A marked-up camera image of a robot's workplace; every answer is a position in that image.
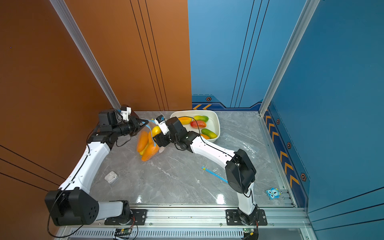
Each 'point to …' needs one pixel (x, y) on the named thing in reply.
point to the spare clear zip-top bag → (234, 142)
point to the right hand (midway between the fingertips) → (158, 134)
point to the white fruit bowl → (205, 123)
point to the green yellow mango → (203, 118)
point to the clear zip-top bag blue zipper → (144, 136)
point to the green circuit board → (122, 232)
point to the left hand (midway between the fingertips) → (148, 119)
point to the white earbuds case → (111, 177)
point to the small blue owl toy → (273, 193)
